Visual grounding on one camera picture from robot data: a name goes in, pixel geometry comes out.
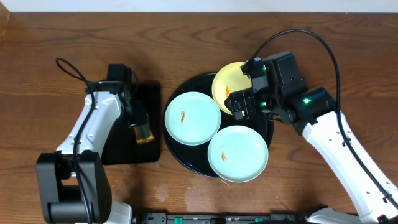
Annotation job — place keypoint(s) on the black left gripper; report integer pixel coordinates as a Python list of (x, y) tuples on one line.
[(140, 116)]

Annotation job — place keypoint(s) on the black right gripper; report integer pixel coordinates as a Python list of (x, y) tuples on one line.
[(249, 96)]

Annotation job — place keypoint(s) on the orange green scrub sponge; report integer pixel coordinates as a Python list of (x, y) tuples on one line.
[(143, 133)]

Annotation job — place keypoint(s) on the yellow plate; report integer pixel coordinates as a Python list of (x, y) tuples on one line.
[(227, 80)]

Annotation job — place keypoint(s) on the mint plate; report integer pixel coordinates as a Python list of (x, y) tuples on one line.
[(192, 118), (238, 154)]

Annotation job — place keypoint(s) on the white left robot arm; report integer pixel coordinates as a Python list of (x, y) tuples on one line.
[(72, 181)]

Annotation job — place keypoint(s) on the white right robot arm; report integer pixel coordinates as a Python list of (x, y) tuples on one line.
[(317, 117)]

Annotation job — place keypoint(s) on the black rectangular tray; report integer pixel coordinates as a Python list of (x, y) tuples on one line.
[(121, 146)]

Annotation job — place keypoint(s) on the black round tray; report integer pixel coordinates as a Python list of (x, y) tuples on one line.
[(195, 158)]

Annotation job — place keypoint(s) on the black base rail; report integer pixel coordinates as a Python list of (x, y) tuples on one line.
[(163, 218)]

